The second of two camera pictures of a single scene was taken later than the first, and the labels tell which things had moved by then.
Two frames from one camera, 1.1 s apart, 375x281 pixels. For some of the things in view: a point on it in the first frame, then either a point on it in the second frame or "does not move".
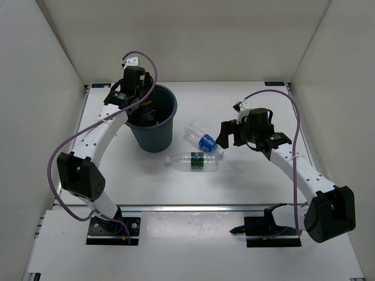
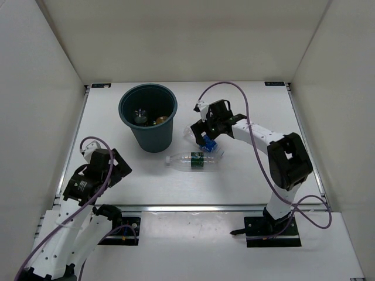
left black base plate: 102,231 does not move
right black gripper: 229,127 to 201,127
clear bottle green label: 194,161 does not move
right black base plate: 261,231 does not move
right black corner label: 275,84 does not move
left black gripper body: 147,86 to 105,178
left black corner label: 101,85 does not move
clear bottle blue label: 205,141 does not move
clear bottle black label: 148,116 to 142,117
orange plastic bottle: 146,102 to 162,119
